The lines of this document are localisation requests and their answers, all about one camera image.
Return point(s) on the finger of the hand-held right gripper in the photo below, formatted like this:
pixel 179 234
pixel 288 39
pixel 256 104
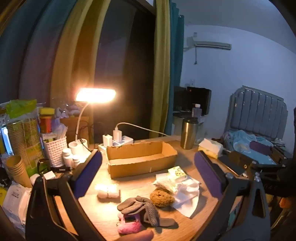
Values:
pixel 266 166

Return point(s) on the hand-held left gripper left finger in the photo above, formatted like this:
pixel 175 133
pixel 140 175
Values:
pixel 89 172

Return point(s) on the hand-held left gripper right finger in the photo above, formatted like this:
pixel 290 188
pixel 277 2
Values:
pixel 208 173

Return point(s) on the clear pack of cotton pads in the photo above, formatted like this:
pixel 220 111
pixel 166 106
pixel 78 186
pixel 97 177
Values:
pixel 107 191

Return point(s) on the green yellow tissue pack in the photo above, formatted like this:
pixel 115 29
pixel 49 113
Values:
pixel 177 173

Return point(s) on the white paper towel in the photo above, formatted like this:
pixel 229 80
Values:
pixel 187 201

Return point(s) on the brown cardboard box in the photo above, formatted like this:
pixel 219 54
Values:
pixel 129 170

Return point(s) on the clear bag of white pads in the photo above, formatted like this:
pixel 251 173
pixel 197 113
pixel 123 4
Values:
pixel 165 183

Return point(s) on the brown round sponge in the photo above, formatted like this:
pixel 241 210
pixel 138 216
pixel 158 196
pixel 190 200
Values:
pixel 161 198

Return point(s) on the grey knit glove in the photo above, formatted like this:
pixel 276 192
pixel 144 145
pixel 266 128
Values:
pixel 131 205
pixel 151 215

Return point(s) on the person's right hand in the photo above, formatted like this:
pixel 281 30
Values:
pixel 285 204

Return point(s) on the small white pill bottle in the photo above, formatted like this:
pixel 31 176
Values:
pixel 75 162

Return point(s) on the dark purple pillow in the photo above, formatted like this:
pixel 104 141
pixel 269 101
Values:
pixel 260 147

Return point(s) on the brown wooden nightstand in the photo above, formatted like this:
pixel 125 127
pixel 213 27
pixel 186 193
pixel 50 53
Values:
pixel 240 162

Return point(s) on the large white pill bottle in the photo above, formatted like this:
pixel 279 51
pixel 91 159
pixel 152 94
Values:
pixel 67 158

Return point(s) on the white yellow tissue pack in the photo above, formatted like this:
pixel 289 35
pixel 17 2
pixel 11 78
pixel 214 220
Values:
pixel 211 146

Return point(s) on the blue blanket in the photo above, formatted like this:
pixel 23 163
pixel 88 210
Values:
pixel 245 141

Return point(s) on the white woven basket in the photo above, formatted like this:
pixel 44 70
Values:
pixel 55 153

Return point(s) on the small white box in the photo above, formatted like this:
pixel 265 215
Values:
pixel 49 175

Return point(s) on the steel tumbler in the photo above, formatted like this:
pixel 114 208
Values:
pixel 188 136

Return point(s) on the brown paper bag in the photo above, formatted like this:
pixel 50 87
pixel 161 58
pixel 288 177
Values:
pixel 71 127

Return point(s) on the white power strip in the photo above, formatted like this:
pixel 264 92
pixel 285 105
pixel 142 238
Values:
pixel 126 140

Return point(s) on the black glasses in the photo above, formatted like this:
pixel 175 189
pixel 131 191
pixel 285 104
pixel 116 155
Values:
pixel 40 161

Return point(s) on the grey padded headboard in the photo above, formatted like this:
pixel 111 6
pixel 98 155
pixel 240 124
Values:
pixel 259 113

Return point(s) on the white plastic bag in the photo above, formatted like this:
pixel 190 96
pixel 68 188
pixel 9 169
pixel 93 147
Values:
pixel 59 127

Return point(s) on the white round case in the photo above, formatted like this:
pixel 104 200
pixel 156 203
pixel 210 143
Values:
pixel 34 179

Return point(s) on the clear plastic bottle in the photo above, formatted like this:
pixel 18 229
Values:
pixel 196 112

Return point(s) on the dark grey cloth pad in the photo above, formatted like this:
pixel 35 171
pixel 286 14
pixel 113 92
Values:
pixel 166 222

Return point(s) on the jar with yellow lid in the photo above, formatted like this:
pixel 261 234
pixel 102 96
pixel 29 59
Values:
pixel 46 124

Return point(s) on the purple plush toy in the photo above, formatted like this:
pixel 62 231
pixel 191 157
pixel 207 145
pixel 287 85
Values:
pixel 69 110

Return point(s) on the pink plush toy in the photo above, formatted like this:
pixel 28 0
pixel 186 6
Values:
pixel 131 228

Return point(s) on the stack of brown paper cups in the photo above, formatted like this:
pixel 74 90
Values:
pixel 17 169

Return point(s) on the green bag of paper cups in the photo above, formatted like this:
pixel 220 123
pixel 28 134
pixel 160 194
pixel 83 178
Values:
pixel 25 136

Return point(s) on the black monitor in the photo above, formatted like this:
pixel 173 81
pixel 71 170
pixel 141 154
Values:
pixel 198 99

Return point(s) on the white desk lamp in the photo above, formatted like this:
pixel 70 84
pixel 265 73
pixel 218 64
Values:
pixel 96 95

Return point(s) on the white wipes packet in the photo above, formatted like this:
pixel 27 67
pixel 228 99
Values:
pixel 16 201

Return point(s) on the green snack packet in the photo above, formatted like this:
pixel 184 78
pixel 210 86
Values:
pixel 20 107

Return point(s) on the teal curtain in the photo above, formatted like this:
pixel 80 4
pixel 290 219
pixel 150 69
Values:
pixel 23 46
pixel 177 58

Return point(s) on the white air conditioner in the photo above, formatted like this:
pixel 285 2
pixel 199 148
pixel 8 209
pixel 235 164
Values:
pixel 212 44

